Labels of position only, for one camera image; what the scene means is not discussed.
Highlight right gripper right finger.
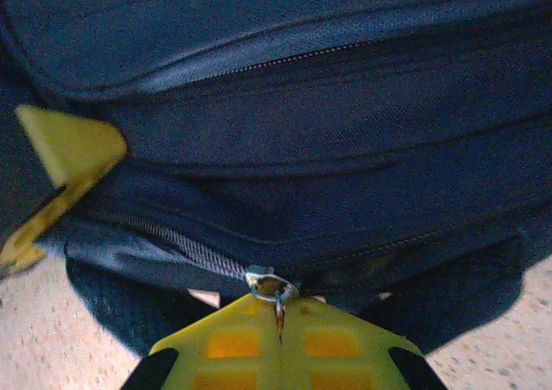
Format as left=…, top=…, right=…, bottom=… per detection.
left=279, top=295, right=449, bottom=390

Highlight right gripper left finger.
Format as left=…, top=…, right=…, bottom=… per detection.
left=122, top=293, right=282, bottom=390

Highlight navy blue backpack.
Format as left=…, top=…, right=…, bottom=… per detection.
left=0, top=0, right=552, bottom=359

